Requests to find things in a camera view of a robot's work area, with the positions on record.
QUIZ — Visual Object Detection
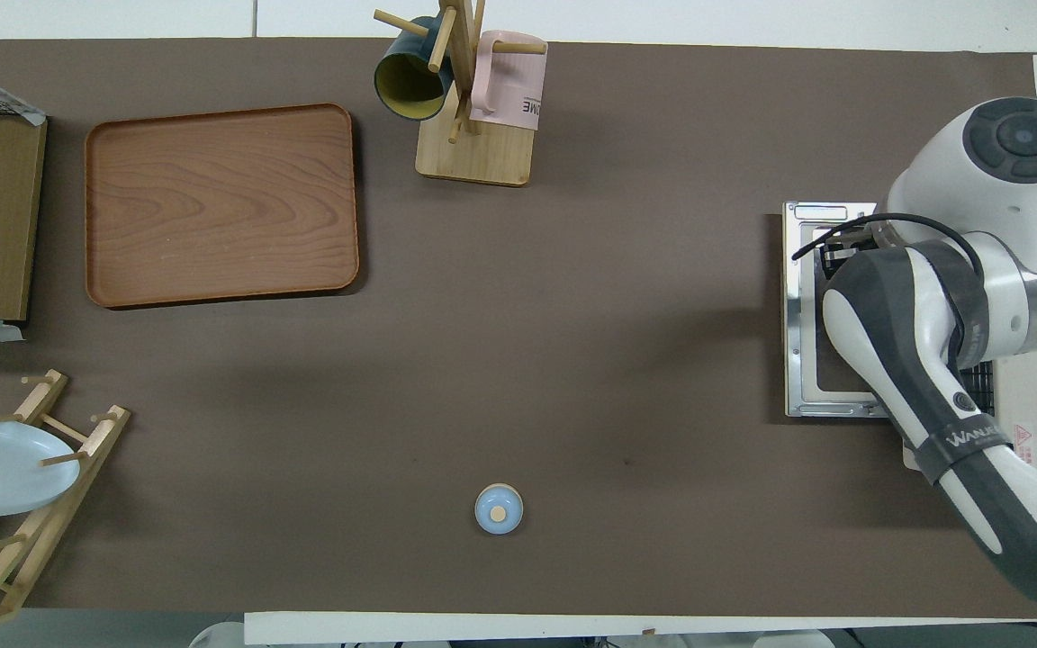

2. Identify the pink mug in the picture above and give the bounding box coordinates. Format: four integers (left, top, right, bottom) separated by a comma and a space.
469, 30, 548, 132

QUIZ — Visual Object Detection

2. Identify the dark blue mug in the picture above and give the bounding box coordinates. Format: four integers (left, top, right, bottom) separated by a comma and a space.
374, 16, 455, 122

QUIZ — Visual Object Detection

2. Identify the wooden mug tree stand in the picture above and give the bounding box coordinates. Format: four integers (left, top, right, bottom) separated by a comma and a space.
373, 0, 548, 187

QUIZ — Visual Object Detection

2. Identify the black oven wire rack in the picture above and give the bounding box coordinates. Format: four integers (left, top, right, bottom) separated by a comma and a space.
960, 360, 996, 417

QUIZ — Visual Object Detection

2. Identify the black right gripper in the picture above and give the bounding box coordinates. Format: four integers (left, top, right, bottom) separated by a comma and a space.
820, 229, 879, 272

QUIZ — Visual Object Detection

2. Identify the brown table mat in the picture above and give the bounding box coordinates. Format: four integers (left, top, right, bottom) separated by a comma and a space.
0, 38, 1037, 622

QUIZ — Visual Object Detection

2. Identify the wooden plate rack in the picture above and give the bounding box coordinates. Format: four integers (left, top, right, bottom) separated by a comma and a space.
0, 369, 132, 642

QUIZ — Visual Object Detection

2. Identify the small blue dome with knob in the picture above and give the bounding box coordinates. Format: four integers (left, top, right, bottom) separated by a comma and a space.
474, 483, 524, 536

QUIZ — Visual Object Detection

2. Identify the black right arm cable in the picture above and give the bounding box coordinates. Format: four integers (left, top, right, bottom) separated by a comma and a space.
791, 212, 986, 282

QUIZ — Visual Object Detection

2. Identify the brown wooden tray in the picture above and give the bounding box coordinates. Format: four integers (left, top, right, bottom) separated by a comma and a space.
85, 103, 360, 310

